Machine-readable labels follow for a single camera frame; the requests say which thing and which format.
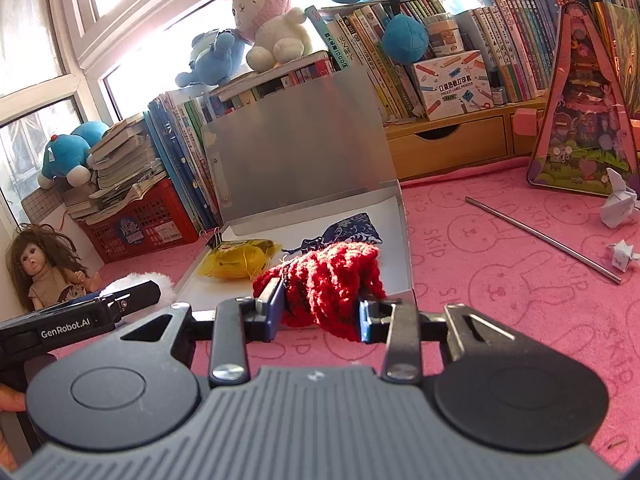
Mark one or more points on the metal rod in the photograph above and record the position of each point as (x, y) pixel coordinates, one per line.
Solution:
(566, 250)

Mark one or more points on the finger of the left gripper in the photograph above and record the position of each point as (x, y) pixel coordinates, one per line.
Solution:
(129, 300)

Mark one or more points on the white pencil pattern box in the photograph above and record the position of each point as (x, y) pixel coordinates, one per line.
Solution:
(453, 85)

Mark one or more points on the white origami rabbit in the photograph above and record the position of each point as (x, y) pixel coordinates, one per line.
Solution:
(621, 205)

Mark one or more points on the blue floral drawstring pouch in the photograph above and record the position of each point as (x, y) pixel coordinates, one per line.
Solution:
(354, 229)

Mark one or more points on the black binder clip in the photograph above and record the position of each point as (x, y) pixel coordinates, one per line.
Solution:
(215, 240)

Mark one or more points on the blue elephant plush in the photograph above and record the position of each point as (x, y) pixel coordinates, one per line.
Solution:
(215, 58)

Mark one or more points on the stack of books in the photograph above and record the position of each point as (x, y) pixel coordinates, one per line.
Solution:
(111, 167)

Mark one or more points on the brown haired doll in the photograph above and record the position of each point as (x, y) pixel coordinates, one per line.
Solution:
(45, 268)

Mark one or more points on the silver open box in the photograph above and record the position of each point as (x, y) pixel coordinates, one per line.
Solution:
(290, 165)

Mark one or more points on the red knitted scrunchie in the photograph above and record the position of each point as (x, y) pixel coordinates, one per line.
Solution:
(323, 287)

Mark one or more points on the row of shelf books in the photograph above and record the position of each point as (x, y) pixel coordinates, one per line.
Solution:
(515, 37)

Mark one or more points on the red basket with books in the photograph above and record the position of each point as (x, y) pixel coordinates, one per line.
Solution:
(155, 222)

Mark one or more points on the blue plush on books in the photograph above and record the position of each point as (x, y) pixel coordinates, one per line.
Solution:
(66, 156)

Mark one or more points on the pink triangular pencil case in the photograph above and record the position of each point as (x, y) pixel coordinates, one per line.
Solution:
(586, 130)

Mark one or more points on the wooden drawer organizer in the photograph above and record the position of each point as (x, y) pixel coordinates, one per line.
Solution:
(423, 148)

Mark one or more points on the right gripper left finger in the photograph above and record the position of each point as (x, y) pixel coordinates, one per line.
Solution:
(231, 325)

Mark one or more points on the pink white bunny plush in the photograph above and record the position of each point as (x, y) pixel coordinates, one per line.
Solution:
(275, 30)

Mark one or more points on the small white origami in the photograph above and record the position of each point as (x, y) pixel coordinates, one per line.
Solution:
(623, 255)

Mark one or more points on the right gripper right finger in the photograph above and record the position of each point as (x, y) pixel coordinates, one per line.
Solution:
(459, 330)

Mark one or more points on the yellow snack packet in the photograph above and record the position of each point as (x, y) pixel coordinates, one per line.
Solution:
(239, 259)

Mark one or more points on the row of blue books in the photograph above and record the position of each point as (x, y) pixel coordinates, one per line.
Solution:
(175, 136)

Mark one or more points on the person left hand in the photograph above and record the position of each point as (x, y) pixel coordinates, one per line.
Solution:
(11, 401)

